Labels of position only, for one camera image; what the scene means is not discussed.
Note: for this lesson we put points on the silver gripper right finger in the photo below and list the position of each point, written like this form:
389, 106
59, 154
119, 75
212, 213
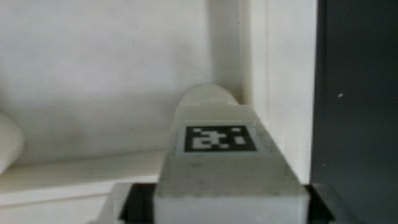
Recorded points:
329, 211

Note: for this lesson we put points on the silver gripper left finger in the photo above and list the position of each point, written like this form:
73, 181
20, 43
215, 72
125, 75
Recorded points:
128, 208

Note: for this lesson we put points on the white leg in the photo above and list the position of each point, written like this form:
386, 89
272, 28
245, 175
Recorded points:
228, 184

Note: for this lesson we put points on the white square tabletop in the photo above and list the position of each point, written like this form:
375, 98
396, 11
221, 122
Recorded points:
102, 58

